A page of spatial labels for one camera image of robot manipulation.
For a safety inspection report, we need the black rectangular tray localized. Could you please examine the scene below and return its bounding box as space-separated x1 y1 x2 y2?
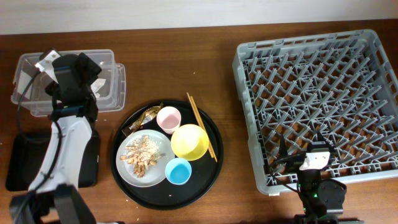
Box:
5 130 101 192

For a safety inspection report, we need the round black tray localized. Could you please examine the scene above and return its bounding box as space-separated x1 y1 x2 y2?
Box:
110 100 224 210

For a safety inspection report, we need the white tissue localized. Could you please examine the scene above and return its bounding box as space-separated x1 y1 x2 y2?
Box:
91 78 106 98

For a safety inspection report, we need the blue cup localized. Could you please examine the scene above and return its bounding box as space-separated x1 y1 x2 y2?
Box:
165 158 192 185

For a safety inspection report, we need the grey dishwasher rack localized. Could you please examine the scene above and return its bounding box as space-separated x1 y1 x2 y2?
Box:
233 29 397 195

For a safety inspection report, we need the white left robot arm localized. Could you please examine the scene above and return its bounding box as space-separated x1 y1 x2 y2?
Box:
9 49 102 223

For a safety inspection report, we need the yellow bowl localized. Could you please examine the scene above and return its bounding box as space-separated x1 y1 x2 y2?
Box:
171 124 210 161

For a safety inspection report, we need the clear plastic bin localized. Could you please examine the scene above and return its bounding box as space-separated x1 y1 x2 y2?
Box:
11 49 126 117

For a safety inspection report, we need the gold coffee sachet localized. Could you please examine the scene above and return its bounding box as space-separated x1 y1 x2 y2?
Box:
122 103 164 137

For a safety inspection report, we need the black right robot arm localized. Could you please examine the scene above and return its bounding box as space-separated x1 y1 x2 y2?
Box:
275 133 347 223

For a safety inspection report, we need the right wooden chopstick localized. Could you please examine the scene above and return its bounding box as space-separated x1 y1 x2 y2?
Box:
190 95 218 163

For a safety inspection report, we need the pile of nuts and oats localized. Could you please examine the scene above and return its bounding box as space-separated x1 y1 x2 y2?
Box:
119 135 163 178

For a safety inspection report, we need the grey plate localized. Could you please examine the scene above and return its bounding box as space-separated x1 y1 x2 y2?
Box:
116 129 175 187

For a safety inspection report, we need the pink cup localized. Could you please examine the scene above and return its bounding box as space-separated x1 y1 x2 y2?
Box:
156 106 182 134

